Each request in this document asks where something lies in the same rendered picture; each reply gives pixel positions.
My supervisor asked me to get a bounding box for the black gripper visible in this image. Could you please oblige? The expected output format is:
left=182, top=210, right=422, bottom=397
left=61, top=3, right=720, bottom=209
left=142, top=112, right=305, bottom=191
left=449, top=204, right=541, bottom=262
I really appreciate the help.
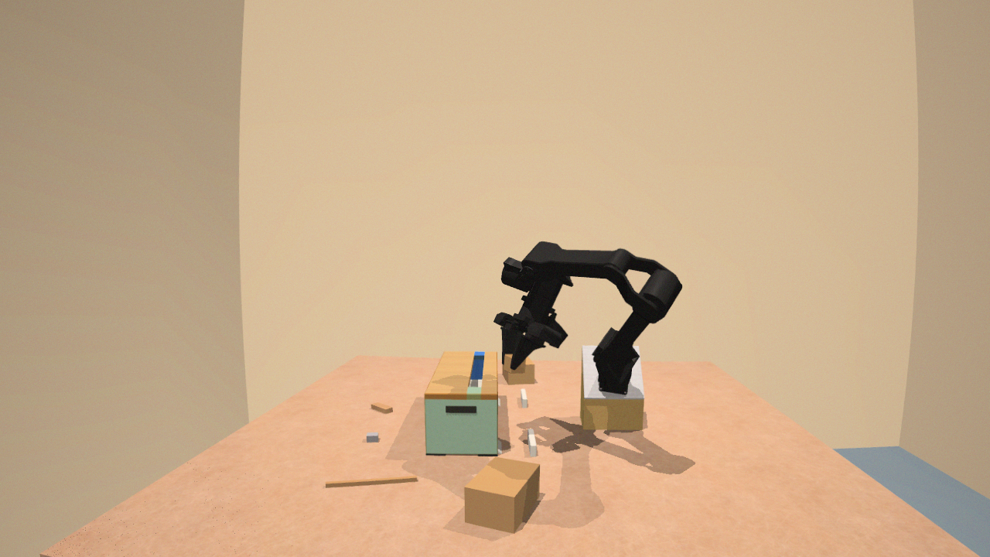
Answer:
left=494, top=292, right=562, bottom=370

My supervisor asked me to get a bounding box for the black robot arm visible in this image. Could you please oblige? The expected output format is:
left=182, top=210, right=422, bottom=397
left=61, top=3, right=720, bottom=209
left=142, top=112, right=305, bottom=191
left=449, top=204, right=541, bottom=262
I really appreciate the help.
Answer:
left=501, top=241, right=682, bottom=395

